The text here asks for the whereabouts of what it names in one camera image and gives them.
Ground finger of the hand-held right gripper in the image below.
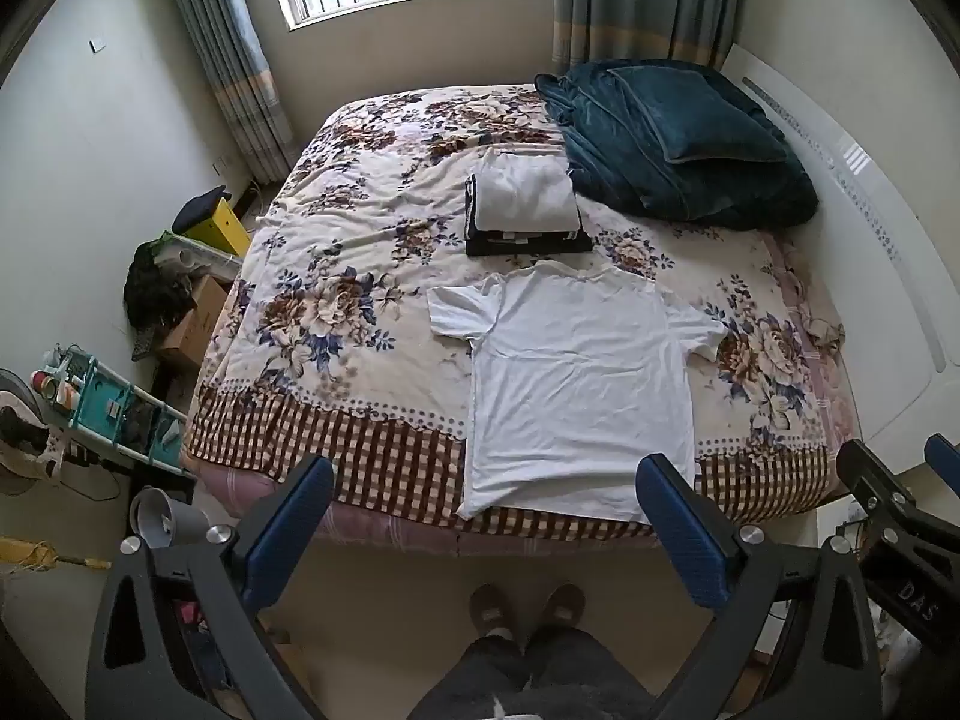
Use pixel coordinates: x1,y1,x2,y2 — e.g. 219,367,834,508
836,439,938,541
924,433,960,478

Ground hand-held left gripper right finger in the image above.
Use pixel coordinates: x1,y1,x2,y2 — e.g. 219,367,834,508
635,454,884,720

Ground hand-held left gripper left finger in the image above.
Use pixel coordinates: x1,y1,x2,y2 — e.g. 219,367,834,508
85,454,336,720

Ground white t-shirt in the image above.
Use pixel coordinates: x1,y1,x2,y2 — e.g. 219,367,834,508
427,259,730,522

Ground stack of folded clothes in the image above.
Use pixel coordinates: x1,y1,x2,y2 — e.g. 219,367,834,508
465,175,595,257

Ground pink bed mattress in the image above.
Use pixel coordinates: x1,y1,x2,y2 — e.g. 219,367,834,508
196,465,833,557

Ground person's right brown slipper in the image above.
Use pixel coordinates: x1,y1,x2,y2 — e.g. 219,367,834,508
536,583,587,635

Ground person's brown slipper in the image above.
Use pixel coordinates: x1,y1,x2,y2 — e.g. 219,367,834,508
536,583,587,635
469,583,518,642

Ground person's left brown slipper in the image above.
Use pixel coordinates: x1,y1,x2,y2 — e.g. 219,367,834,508
469,583,518,642

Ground floral bedspread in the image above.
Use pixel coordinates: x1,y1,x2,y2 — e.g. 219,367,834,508
184,84,860,530

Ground cardboard box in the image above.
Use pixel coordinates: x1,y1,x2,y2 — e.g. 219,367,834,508
156,274,233,368

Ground teal storage cart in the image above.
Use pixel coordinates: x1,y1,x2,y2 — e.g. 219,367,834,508
34,345,197,475

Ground person's grey pants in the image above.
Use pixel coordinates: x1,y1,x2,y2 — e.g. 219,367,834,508
405,624,661,720

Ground yellow stick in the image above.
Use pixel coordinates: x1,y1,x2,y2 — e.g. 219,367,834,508
0,536,113,571

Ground black cloth pile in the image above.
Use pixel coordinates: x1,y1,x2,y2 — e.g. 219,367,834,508
124,244,197,329

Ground white headboard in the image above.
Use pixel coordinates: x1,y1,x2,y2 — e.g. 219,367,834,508
720,43,950,481

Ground white round appliance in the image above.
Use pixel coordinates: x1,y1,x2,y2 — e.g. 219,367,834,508
0,367,67,497

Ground yellow box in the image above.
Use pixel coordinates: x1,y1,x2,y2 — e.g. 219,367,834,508
184,201,252,257

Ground dark cap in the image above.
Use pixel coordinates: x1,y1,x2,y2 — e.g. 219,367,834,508
172,186,232,235

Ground folded white garment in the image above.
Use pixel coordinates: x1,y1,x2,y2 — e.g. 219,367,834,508
472,150,583,233

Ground teal plush blanket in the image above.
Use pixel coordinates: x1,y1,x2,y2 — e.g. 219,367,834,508
534,60,818,230

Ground teal pillow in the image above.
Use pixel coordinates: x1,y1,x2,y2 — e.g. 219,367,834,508
606,66,788,164

